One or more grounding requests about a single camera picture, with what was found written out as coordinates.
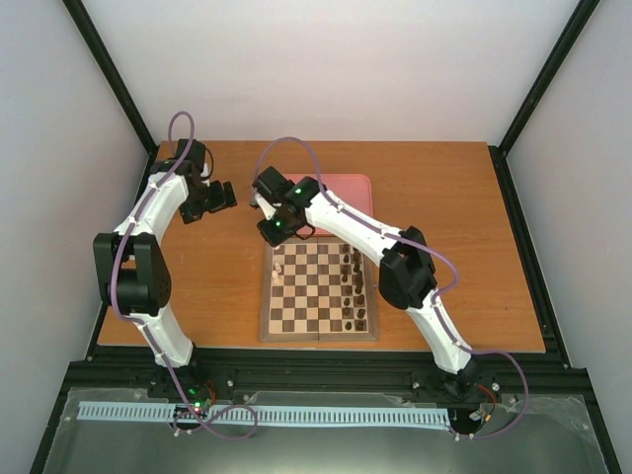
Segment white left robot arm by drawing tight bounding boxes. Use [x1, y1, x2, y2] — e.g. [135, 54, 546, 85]
[93, 139, 237, 398]

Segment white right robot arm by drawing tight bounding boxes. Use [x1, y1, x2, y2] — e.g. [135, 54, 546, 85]
[252, 167, 479, 384]

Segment wooden chess board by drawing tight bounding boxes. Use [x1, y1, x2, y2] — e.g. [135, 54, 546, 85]
[260, 236, 379, 342]

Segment pink plastic tray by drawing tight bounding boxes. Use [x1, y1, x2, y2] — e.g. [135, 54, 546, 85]
[284, 173, 373, 237]

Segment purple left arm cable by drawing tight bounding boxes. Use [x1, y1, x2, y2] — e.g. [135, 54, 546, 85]
[109, 111, 259, 439]

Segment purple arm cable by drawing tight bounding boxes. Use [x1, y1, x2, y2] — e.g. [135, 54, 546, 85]
[109, 111, 259, 439]
[252, 136, 530, 441]

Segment left black corner post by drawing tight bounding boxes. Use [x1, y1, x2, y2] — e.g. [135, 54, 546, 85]
[62, 0, 158, 154]

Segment black corner post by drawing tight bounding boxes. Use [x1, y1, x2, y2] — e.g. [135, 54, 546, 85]
[498, 0, 600, 158]
[62, 0, 158, 154]

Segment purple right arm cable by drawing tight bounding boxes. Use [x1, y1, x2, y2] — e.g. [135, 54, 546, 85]
[252, 136, 530, 441]

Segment light blue slotted cable duct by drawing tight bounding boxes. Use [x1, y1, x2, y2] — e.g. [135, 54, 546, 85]
[77, 401, 450, 431]

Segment black aluminium frame rail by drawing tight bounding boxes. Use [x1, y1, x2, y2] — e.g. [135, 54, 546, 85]
[59, 347, 596, 408]

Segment right black corner post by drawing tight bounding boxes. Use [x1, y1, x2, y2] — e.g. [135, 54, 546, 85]
[498, 0, 600, 158]

